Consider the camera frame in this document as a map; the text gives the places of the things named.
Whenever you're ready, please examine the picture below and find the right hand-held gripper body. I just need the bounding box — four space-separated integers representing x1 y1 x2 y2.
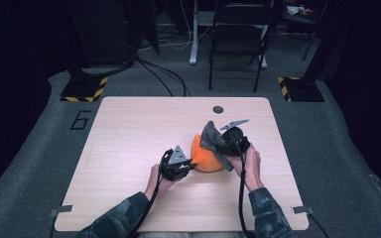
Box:
219 118 252 158

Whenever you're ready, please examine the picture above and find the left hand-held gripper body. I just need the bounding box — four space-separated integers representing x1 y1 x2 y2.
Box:
159 145 193 182

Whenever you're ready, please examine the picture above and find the orange round toy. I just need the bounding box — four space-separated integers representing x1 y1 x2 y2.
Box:
190 133 226 174

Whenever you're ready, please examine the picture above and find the grey cloth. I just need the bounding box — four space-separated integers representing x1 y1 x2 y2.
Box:
199 120 235 173

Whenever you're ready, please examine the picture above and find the person's left hand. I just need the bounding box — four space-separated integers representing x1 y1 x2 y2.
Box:
144 164 177 201

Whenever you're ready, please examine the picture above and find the person's right hand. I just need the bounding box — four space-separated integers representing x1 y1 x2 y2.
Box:
225 144 265 193

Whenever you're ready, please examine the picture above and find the striped black stand base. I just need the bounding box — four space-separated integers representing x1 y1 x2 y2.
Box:
277 75 325 103
60 74 109 103

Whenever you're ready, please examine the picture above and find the grey tape strip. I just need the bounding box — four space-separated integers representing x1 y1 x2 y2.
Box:
48 204 74 218
291 204 316 216

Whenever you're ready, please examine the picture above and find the black folding chair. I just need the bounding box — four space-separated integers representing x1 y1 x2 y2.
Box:
207 2 274 93

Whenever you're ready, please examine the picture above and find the white desk leg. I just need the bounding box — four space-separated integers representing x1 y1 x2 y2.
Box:
189 0 200 65

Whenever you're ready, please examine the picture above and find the white and orange clutter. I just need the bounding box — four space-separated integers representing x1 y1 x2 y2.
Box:
286 4 315 17

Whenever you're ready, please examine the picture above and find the dark cabinet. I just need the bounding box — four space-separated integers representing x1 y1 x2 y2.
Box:
63 0 137 67

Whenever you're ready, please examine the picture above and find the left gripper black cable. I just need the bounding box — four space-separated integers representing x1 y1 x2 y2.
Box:
126 170 165 238

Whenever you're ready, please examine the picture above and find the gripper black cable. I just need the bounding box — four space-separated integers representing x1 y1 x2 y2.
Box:
126 170 165 238
232 137 256 238

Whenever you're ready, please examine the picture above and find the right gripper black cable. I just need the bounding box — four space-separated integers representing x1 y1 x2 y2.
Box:
232 137 256 238

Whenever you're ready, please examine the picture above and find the black floor cable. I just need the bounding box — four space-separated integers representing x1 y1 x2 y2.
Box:
136 59 175 97
145 60 192 97

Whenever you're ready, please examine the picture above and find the white floor cable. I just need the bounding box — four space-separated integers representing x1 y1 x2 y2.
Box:
138 0 212 53

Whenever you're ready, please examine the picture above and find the thin black cable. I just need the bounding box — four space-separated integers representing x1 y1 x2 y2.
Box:
308 213 330 238

